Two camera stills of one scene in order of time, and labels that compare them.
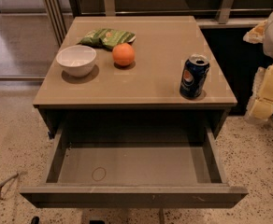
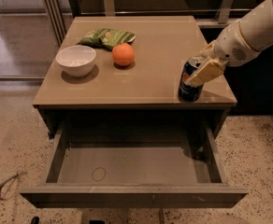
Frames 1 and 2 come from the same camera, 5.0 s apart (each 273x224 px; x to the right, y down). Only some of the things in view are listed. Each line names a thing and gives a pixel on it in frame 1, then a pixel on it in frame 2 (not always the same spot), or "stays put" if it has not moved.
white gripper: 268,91 to 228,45
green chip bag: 107,37 stays put
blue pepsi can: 193,76 stays put
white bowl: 77,61 stays put
